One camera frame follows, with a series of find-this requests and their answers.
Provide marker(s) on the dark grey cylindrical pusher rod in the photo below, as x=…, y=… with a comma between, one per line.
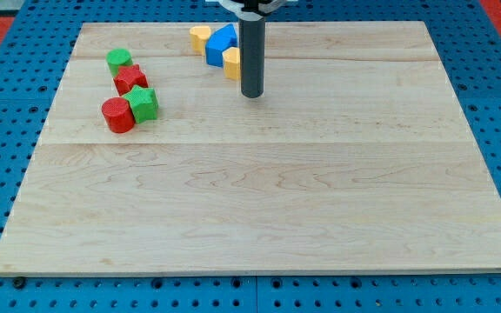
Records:
x=251, y=45

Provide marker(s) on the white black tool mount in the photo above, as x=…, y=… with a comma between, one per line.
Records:
x=257, y=7

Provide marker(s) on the yellow hexagon block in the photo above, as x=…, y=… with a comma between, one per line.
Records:
x=231, y=63

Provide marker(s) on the yellow heart block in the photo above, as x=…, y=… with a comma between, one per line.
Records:
x=199, y=36

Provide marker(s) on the blue pentagon block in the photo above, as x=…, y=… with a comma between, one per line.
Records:
x=221, y=40

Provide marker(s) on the green star block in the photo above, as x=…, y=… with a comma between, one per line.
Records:
x=143, y=103

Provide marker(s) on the red star block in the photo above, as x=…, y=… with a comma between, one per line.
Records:
x=128, y=77

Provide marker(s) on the green cylinder block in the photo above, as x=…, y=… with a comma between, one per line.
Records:
x=116, y=58

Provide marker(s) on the red cylinder block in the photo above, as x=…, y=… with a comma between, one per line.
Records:
x=118, y=115

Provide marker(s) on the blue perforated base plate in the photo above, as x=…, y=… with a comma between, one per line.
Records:
x=32, y=60

